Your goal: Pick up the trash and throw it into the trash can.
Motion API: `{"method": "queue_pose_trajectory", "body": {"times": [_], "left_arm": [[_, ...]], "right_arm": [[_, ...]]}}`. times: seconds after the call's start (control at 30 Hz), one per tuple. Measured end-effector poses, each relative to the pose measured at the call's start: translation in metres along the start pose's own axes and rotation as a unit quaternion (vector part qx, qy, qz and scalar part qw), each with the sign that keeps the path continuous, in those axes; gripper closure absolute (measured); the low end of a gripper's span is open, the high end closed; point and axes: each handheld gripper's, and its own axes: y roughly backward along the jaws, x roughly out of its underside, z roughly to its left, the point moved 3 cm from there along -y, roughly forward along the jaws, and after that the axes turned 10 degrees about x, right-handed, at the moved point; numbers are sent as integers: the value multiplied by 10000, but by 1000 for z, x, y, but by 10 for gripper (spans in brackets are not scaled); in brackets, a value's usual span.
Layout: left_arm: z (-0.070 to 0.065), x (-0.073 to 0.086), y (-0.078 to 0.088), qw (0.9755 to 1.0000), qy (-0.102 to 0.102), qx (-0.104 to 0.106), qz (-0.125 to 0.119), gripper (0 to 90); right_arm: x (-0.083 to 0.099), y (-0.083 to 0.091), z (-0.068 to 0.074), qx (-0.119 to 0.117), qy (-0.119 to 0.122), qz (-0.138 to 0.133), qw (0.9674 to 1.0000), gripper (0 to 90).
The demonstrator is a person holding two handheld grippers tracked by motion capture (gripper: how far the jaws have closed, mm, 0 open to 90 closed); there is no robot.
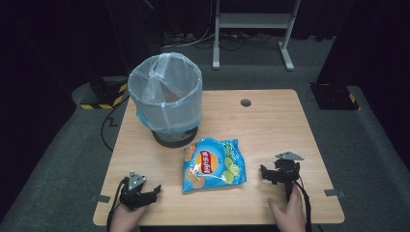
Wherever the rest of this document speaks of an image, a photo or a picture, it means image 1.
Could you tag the blue potato chip bag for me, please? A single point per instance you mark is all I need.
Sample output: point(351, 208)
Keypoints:
point(212, 166)

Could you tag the person's right hand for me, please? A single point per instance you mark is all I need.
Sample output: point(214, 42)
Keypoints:
point(290, 214)

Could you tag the black box with striped edge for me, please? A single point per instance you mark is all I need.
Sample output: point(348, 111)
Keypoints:
point(108, 92)

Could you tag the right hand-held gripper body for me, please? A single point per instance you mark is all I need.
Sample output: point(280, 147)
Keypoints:
point(286, 169)

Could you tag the grey metal stand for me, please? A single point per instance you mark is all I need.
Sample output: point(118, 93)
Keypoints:
point(253, 21)

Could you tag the grey tape strip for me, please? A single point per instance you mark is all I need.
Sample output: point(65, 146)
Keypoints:
point(334, 193)
point(100, 198)

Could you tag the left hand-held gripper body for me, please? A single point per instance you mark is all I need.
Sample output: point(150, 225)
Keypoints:
point(135, 193)

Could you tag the trash bin with plastic liner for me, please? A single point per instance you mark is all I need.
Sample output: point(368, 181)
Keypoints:
point(166, 93)

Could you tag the black box with yellow mark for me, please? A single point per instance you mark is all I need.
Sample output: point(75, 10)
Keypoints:
point(333, 96)

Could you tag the grey table grommet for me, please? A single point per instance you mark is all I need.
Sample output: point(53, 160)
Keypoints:
point(245, 102)

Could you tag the black trash bin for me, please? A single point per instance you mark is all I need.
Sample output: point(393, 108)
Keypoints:
point(175, 138)

